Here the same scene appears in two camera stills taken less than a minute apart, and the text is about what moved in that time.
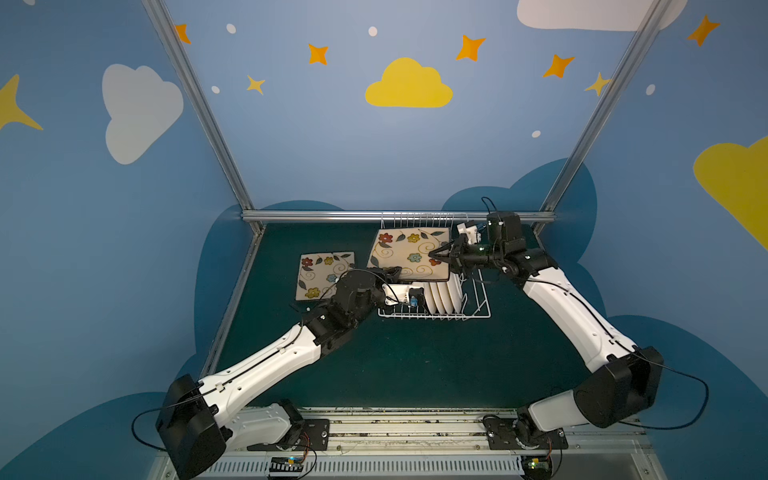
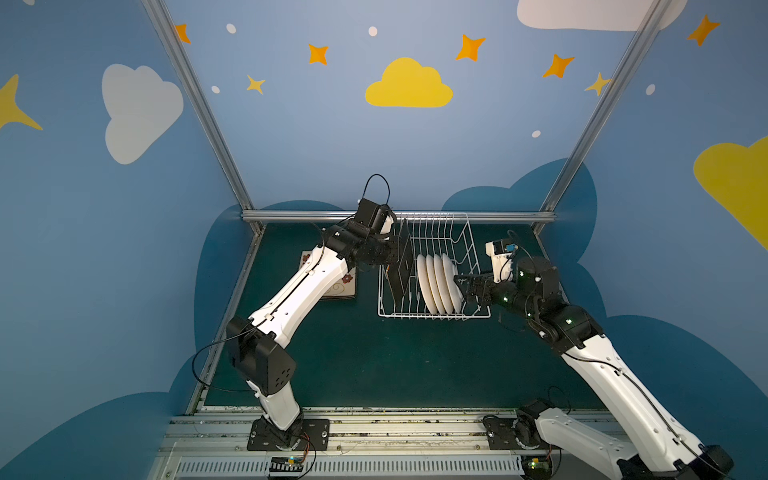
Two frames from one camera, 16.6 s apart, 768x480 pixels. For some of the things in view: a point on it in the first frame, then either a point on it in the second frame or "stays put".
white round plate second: x=446 y=297 stays put
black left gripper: x=417 y=299 -> x=383 y=250
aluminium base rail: x=436 y=444 stays put
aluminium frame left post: x=192 y=82 stays put
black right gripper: x=455 y=253 -> x=484 y=287
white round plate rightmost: x=455 y=291 stays put
